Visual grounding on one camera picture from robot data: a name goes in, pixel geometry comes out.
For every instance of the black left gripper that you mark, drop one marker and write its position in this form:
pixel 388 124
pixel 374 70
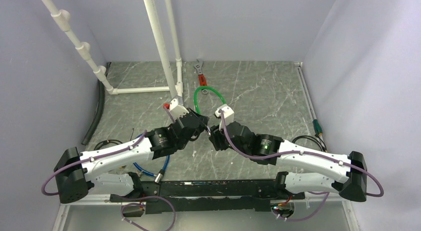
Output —
pixel 204 119

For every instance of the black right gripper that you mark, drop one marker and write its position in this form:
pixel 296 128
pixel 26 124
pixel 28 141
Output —
pixel 216 137

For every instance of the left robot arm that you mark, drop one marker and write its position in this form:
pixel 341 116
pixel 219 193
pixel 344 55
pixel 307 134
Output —
pixel 79 174

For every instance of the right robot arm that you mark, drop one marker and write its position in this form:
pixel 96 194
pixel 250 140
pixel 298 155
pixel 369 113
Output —
pixel 336 173

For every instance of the black foam tube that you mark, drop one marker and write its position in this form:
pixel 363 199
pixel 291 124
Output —
pixel 98 114

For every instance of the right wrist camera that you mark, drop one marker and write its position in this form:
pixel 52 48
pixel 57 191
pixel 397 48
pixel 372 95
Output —
pixel 227 112

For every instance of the red handled adjustable wrench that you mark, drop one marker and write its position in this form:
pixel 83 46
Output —
pixel 198 66

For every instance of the blue cable lock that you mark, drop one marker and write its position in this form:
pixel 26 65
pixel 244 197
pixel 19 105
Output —
pixel 155 171

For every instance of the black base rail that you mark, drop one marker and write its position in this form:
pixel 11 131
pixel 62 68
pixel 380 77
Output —
pixel 217 195

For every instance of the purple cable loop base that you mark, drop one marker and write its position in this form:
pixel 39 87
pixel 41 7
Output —
pixel 143 205

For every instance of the green handled screwdriver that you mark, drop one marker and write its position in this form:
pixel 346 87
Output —
pixel 317 128

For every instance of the white pvc pipe frame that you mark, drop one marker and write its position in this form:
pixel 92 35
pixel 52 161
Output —
pixel 117 26

